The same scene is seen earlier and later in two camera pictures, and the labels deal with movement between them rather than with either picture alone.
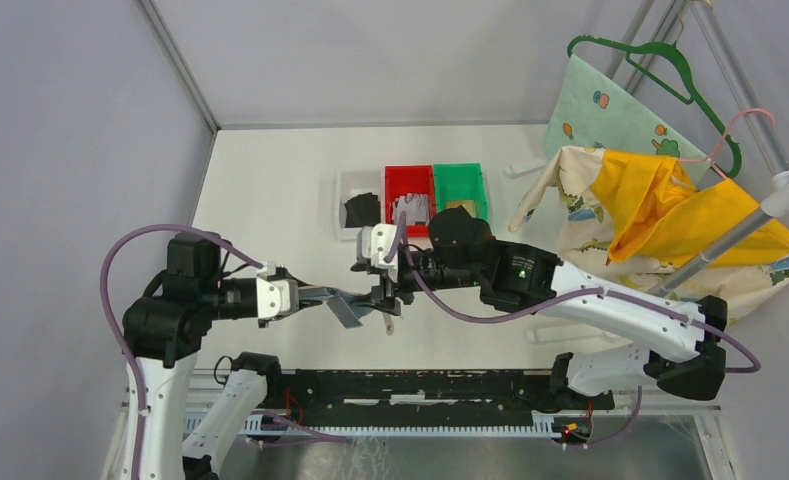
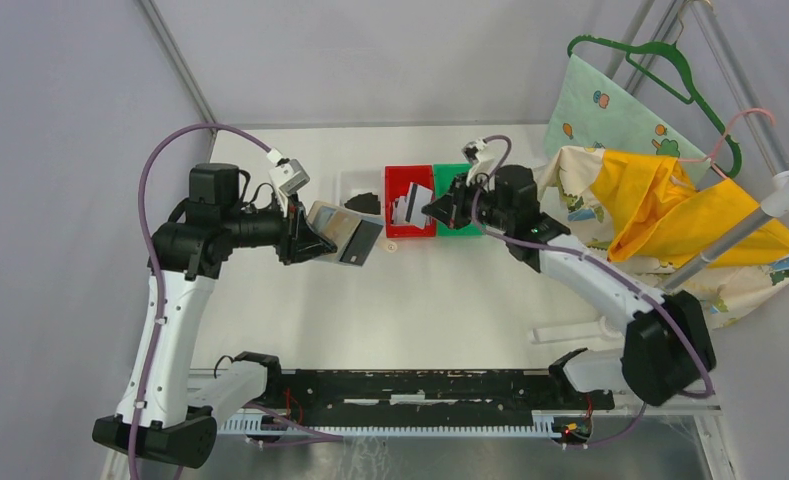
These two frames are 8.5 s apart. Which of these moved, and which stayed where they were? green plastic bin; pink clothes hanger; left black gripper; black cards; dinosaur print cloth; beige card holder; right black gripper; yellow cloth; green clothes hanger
Moved: beige card holder; right black gripper; left black gripper
Stayed: black cards; green plastic bin; pink clothes hanger; yellow cloth; green clothes hanger; dinosaur print cloth
